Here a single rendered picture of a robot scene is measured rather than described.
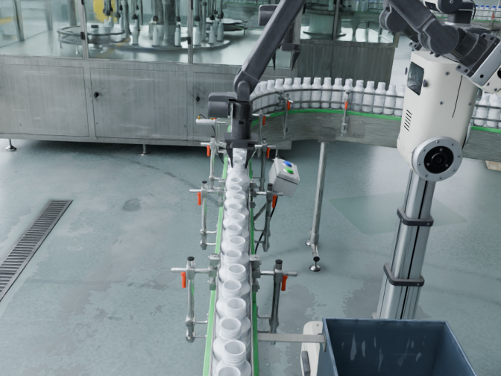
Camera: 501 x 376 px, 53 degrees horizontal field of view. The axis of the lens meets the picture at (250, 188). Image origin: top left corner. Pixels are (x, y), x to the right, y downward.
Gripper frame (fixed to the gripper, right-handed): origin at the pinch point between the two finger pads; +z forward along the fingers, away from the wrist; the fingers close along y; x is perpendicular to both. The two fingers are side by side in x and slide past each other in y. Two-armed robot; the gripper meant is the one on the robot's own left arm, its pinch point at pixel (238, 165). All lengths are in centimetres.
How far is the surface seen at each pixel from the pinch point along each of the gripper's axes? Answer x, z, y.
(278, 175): 11.3, 7.4, 13.2
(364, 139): 134, 33, 72
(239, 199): -19.7, 1.9, 0.5
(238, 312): -66, 2, 1
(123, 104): 309, 71, -105
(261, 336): -46, 25, 7
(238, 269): -52, 3, 1
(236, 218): -28.2, 3.3, -0.1
